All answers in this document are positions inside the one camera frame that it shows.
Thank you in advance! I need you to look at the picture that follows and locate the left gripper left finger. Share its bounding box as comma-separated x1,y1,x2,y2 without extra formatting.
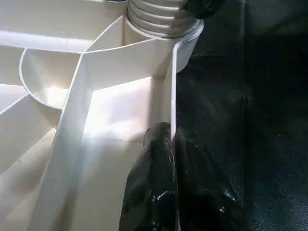
118,122,178,231

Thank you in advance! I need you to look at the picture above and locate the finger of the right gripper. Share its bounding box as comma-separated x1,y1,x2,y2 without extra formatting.
184,0,226,20

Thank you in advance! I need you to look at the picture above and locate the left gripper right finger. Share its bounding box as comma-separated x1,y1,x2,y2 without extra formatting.
173,130,251,231

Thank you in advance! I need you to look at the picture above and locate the white plastic table leg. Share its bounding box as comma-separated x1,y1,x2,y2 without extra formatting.
126,0,204,39

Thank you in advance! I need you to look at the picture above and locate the white plastic table top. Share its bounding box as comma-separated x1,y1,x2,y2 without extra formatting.
0,0,205,231

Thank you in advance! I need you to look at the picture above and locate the black table mat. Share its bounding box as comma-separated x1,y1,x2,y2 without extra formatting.
171,0,308,231

